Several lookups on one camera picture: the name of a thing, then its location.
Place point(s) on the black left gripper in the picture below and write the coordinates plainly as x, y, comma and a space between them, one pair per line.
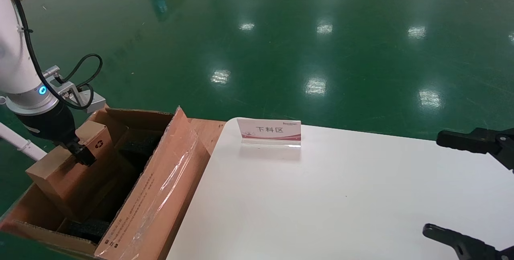
50, 125

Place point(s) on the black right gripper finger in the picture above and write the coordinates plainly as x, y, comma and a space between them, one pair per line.
470, 248
474, 141

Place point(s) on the small cardboard box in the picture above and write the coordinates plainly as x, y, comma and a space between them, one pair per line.
68, 183

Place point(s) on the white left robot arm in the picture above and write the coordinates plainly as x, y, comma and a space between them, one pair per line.
12, 59

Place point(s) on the large open cardboard box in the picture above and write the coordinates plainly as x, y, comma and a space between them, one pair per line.
160, 196

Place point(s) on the black foam block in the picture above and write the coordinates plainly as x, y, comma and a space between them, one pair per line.
136, 147
88, 230

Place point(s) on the white pipe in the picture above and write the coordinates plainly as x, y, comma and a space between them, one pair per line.
20, 143

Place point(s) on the brown wooden platform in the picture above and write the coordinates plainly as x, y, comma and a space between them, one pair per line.
209, 129

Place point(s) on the acrylic sign with red stripe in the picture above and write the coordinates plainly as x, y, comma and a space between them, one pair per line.
268, 129

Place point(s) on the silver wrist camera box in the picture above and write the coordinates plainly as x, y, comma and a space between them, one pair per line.
94, 103

